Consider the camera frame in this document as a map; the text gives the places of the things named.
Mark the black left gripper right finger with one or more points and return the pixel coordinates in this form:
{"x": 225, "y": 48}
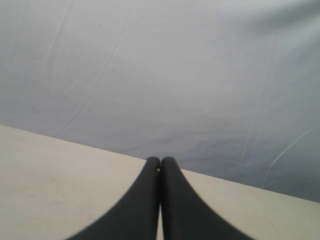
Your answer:
{"x": 185, "y": 216}

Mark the grey-blue fabric backdrop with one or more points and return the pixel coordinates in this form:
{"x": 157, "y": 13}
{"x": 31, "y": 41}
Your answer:
{"x": 230, "y": 88}

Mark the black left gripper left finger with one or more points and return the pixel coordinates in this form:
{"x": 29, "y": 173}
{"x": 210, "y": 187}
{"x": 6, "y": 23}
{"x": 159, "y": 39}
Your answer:
{"x": 135, "y": 216}

